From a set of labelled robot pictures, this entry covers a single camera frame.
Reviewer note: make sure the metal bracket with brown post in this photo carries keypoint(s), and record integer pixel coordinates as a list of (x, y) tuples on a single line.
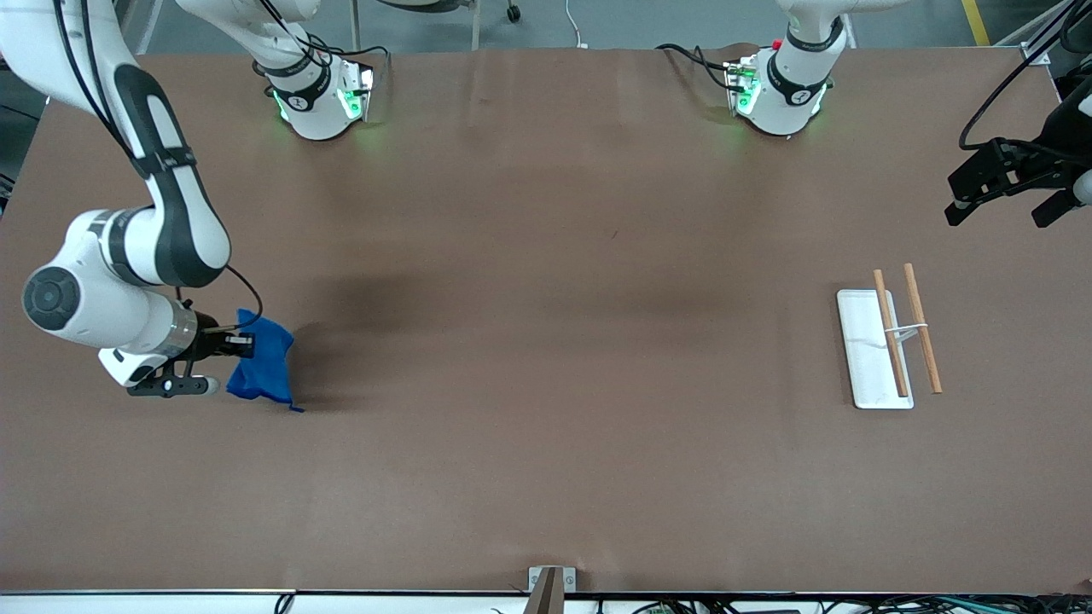
[(546, 588)]

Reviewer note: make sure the white table edge rail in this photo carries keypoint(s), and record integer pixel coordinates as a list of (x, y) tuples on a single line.
[(171, 602)]

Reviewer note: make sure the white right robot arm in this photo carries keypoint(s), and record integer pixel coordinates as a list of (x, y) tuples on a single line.
[(85, 298)]

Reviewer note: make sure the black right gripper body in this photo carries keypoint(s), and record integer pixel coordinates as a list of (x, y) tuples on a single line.
[(207, 338)]

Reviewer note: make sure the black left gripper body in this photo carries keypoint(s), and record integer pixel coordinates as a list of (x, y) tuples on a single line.
[(1042, 163)]

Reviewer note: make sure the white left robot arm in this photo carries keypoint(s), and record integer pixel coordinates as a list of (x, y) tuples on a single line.
[(789, 111)]

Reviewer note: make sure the aluminium profile corner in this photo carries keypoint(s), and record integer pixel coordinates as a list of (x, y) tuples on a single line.
[(1034, 53)]

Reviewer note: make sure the blue cloth towel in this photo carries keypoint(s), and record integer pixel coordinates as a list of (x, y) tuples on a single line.
[(264, 367)]

